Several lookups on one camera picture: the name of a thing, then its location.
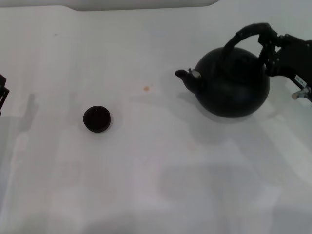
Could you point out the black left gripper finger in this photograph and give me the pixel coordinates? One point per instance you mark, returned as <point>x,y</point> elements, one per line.
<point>3,92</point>

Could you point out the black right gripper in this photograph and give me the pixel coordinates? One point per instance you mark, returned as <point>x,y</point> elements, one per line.
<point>297,58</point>

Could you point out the black round teapot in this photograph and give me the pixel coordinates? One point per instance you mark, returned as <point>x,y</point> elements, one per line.
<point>231,90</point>

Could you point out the small dark teacup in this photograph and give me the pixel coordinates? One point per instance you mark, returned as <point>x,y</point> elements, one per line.
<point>97,119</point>

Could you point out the white rounded panel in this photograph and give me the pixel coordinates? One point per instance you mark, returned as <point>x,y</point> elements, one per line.
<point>146,3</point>

